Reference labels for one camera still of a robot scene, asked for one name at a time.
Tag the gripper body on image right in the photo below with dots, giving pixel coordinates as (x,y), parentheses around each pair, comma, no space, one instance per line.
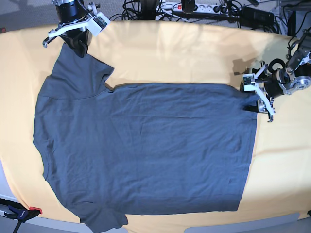
(259,82)

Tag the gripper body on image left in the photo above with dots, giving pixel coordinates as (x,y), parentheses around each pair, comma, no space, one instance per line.
(77,38)

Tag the blue-grey T-shirt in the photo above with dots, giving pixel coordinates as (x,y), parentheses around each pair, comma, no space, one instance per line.
(140,149)

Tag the black arm on image right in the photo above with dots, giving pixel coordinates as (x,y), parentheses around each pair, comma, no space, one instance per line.
(280,78)

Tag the black arm on image left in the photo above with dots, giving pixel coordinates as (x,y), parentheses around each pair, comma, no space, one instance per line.
(70,12)

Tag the black power adapter brick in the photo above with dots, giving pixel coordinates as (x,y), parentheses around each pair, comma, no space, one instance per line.
(257,16)

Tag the yellow table cloth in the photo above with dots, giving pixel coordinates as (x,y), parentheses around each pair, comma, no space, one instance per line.
(279,181)

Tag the white power strip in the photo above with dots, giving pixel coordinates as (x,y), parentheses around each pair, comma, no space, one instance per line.
(199,9)

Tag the blue black bar clamp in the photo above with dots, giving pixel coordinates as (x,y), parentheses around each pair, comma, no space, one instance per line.
(16,211)

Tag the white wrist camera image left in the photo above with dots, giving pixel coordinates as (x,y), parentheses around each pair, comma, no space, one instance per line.
(98,23)

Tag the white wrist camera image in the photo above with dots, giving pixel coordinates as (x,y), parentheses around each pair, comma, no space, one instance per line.
(98,23)
(248,83)

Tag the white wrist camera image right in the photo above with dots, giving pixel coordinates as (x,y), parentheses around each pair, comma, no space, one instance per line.
(248,83)

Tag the black robot base post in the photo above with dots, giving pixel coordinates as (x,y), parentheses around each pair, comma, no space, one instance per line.
(148,9)

